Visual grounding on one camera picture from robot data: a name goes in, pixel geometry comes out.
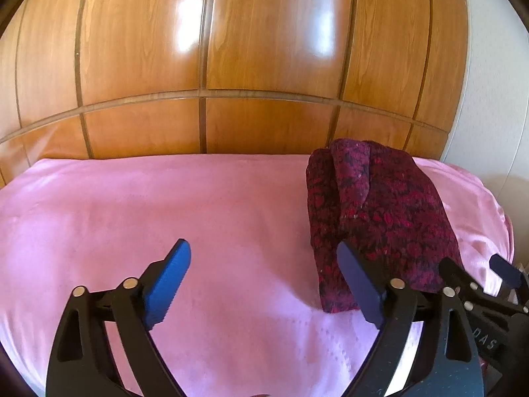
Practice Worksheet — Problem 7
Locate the dark red patterned sweater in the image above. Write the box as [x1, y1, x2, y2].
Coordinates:
[306, 138, 464, 314]

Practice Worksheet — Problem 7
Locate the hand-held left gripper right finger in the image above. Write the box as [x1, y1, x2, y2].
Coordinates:
[336, 240, 484, 397]

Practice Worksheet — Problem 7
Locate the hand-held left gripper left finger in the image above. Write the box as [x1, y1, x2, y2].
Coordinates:
[45, 238, 192, 397]

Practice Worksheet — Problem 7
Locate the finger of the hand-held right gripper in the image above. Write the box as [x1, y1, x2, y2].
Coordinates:
[490, 254, 529, 306]
[439, 257, 497, 315]

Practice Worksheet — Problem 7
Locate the wooden headboard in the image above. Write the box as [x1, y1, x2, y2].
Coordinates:
[0, 0, 469, 189]

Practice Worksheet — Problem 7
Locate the pink blanket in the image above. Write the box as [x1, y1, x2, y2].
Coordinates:
[0, 155, 515, 397]

